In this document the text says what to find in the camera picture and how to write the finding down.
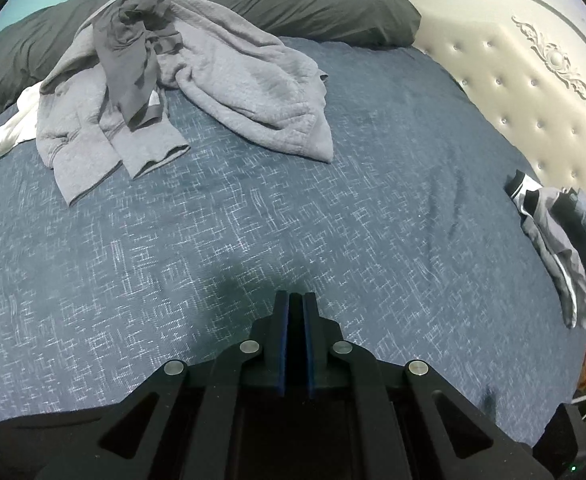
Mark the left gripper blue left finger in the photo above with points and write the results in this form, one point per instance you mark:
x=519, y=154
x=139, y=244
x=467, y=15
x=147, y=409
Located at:
x=278, y=338

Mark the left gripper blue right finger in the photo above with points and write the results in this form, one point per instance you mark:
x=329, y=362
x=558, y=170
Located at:
x=310, y=317

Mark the folded grey striped clothes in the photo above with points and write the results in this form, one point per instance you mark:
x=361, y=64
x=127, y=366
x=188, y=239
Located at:
x=554, y=220

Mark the blue patterned bed sheet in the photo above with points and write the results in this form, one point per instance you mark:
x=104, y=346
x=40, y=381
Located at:
x=408, y=239

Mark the light grey sweatshirt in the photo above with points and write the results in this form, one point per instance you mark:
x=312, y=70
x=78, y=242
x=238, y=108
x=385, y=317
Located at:
x=243, y=77

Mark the dark grey long pillow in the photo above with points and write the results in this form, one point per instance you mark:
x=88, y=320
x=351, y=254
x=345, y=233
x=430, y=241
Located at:
x=30, y=48

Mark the dark grey small garment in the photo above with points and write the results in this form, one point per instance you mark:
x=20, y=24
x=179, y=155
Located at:
x=128, y=37

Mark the white cloth piece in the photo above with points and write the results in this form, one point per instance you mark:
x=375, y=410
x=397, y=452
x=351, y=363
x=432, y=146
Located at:
x=22, y=126

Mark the cream tufted headboard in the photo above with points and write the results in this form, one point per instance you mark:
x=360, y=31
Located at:
x=523, y=63

